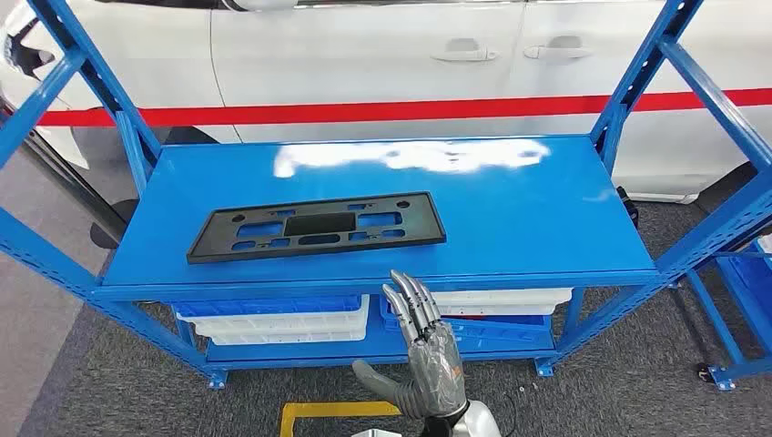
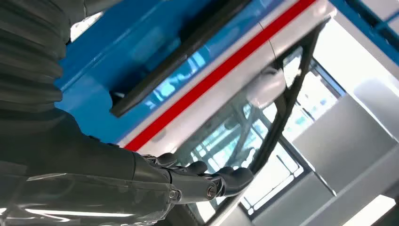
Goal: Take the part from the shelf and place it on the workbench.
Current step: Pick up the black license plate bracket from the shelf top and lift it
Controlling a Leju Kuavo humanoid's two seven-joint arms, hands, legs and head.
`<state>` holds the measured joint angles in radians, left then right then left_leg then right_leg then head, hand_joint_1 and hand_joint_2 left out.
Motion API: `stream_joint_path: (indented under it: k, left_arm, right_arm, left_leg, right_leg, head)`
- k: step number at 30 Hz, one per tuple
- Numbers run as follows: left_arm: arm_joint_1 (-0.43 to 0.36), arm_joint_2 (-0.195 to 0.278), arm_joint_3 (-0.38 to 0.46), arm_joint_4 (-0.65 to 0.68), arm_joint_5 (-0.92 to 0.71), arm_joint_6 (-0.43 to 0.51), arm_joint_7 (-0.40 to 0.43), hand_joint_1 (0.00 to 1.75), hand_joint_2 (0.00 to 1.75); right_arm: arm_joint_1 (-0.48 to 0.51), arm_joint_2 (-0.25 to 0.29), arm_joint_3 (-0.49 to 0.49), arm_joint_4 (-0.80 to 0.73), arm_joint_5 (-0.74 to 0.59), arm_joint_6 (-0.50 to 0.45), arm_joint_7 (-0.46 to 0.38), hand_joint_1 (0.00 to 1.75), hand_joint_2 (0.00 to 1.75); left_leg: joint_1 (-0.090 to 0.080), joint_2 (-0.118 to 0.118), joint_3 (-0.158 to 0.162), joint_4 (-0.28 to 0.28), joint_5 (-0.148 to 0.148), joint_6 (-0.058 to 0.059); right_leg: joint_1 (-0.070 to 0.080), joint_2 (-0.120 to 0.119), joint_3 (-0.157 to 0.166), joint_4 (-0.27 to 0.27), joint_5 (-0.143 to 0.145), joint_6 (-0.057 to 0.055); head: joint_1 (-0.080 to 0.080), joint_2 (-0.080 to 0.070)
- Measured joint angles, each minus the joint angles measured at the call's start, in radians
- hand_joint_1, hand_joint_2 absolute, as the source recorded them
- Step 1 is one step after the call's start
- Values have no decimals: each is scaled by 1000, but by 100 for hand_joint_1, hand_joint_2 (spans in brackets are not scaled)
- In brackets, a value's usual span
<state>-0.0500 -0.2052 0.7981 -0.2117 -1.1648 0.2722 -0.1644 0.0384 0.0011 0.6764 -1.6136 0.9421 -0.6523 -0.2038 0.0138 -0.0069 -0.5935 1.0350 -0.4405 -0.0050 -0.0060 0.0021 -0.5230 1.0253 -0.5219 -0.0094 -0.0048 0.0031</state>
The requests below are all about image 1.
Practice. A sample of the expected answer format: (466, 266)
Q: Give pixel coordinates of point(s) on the blue metal shelf rack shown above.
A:
(482, 211)
(742, 369)

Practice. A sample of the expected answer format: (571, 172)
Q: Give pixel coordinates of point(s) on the dark belt stanchion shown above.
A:
(108, 235)

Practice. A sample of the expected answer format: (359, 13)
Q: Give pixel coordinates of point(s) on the black plastic plate frame part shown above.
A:
(211, 241)

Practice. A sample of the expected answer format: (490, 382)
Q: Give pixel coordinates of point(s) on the blue plastic crate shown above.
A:
(754, 289)
(259, 307)
(482, 332)

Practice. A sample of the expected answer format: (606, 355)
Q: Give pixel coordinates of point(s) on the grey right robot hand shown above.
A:
(434, 374)

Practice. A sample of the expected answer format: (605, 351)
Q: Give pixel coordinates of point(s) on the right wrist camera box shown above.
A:
(377, 434)

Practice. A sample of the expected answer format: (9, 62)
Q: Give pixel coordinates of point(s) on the red barrier belt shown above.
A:
(362, 112)

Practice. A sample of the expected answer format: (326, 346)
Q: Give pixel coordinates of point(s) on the white car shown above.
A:
(362, 60)

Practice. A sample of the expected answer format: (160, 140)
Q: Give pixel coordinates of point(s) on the white plastic crate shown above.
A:
(500, 298)
(283, 329)

